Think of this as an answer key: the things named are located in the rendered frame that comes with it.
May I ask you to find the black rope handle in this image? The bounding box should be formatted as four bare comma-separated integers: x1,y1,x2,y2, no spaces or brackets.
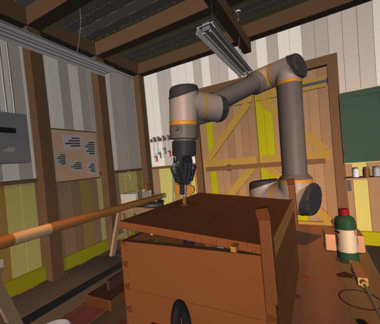
170,298,193,324

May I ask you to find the grey ceiling strip lamp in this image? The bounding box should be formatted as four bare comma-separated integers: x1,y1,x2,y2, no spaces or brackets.
195,21,254,76

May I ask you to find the tan and yellow base cupboard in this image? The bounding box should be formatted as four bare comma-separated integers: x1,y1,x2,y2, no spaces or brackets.
344,175,380,249

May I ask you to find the green bottle red cap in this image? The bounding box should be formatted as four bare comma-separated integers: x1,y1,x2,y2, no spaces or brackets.
332,208,361,262

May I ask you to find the wooden handled chisel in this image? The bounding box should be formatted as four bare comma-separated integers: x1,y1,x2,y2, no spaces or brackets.
349,261,380,324

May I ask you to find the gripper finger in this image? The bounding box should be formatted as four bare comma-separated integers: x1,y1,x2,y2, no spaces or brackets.
171,162,185,195
185,162,198,195

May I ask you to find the brown and yellow barn door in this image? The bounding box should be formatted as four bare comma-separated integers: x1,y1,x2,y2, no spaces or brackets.
198,53,341,224

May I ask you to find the wall tool rack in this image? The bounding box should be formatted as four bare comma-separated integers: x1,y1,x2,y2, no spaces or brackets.
150,134,172,163

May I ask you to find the long brown wooden spar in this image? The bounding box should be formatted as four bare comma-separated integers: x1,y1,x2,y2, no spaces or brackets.
0,192,167,259

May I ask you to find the green wall cupboard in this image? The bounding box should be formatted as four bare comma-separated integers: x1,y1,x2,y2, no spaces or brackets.
338,80,380,165

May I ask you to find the white sink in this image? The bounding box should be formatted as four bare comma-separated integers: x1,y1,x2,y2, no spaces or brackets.
120,190,153,204

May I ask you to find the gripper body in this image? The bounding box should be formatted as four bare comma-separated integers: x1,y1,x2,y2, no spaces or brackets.
172,138,197,163

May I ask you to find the brown teak box body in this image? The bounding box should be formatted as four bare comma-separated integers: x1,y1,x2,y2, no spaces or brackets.
120,202,301,324

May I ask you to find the brown wooden lid stop post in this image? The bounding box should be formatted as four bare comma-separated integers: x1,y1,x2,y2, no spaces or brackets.
255,207,279,306
286,178,299,227

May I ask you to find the grey electrical box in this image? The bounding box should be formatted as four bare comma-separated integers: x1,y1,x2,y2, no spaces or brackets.
0,108,32,165

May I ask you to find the grey wall trunking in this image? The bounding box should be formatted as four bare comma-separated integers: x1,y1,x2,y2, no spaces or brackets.
0,8,116,73

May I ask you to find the tan notice board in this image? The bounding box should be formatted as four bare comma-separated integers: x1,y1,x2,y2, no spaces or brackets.
50,128,102,184

